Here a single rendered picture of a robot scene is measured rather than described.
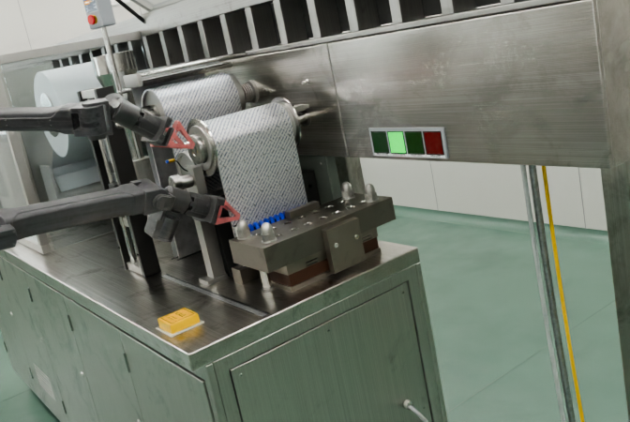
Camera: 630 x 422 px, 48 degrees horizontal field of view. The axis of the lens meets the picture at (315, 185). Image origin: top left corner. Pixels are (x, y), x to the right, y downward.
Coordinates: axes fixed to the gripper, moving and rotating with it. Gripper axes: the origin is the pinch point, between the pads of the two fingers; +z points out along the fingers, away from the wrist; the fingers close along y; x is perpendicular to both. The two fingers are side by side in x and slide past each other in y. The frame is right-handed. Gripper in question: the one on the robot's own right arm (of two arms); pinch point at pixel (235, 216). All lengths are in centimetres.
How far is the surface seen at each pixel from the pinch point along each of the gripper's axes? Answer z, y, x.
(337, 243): 15.6, 22.4, -0.9
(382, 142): 20.0, 24.8, 25.5
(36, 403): 32, -196, -105
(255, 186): 3.2, 0.2, 8.6
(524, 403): 143, -7, -39
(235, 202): -1.2, 0.2, 3.4
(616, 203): 43, 74, 20
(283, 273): 6.3, 17.1, -10.7
